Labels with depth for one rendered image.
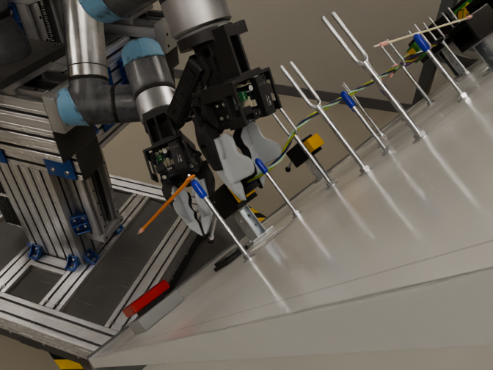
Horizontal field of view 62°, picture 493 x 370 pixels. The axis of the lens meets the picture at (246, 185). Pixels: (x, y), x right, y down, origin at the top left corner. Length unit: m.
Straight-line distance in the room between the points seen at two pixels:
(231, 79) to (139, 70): 0.29
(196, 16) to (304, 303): 0.39
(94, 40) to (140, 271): 1.08
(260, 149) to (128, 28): 0.94
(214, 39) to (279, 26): 2.70
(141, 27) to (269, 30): 1.92
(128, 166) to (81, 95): 1.82
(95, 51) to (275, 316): 0.77
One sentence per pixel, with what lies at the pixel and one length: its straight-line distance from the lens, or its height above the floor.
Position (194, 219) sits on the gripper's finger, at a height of 1.06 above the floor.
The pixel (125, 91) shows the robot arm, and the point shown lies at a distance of 0.85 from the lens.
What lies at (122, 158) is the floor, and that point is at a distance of 2.74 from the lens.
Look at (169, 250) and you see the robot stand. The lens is 1.77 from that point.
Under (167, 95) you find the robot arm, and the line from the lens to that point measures 0.72.
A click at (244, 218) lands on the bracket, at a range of 0.58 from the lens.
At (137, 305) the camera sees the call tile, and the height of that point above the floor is 1.13.
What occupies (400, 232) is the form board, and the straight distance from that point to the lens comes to 0.16.
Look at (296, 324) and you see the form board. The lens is 0.16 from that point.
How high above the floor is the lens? 1.53
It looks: 39 degrees down
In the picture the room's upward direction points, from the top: straight up
